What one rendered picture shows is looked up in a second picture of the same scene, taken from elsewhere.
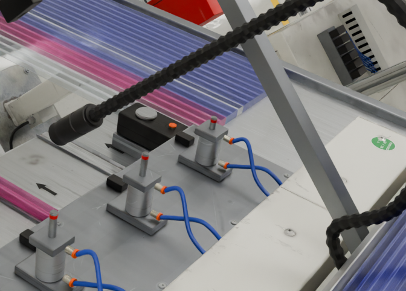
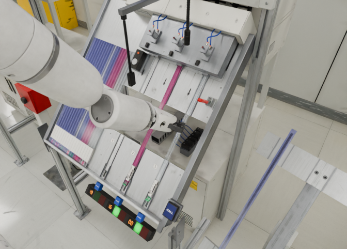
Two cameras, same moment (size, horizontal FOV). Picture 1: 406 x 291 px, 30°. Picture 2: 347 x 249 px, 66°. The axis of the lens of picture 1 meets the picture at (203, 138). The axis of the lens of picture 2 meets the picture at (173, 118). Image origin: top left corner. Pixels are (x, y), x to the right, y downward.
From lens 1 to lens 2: 0.62 m
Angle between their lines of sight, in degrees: 35
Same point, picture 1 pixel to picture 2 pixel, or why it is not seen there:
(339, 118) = (110, 19)
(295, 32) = not seen: hidden behind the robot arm
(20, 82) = (53, 173)
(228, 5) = (150, 1)
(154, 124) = (138, 58)
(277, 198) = (168, 12)
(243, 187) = (161, 25)
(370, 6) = not seen: outside the picture
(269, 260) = (191, 8)
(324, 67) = not seen: hidden behind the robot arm
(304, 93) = (100, 31)
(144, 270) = (199, 36)
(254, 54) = not seen: outside the picture
